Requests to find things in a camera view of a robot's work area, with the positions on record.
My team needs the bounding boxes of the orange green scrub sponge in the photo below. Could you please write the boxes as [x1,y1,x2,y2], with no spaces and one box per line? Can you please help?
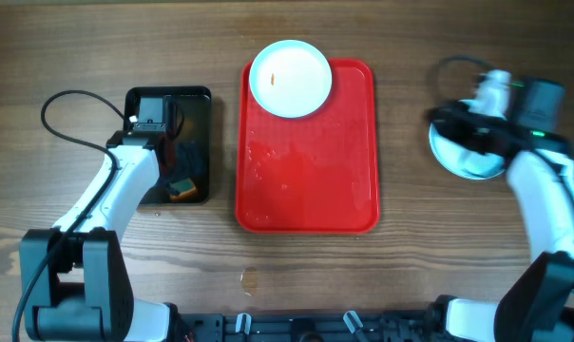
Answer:
[167,178,198,202]

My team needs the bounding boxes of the white plate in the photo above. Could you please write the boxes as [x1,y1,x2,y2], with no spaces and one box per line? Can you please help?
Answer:
[429,123,505,181]
[428,100,507,181]
[248,40,333,119]

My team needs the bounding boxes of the white plate top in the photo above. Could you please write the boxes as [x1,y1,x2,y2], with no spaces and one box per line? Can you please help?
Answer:
[248,40,333,119]

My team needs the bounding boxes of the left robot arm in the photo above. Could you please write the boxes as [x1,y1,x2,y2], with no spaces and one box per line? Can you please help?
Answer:
[12,131,195,341]

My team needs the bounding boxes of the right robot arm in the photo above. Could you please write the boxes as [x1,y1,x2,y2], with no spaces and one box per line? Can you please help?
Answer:
[426,69,574,341]

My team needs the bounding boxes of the black water tray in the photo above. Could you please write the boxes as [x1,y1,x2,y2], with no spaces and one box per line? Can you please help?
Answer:
[124,85,212,205]

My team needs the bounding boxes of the red plastic tray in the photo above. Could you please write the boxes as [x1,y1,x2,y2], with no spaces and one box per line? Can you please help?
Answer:
[235,59,381,235]

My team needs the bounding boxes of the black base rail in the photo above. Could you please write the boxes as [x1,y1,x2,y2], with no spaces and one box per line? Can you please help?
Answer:
[182,311,455,342]

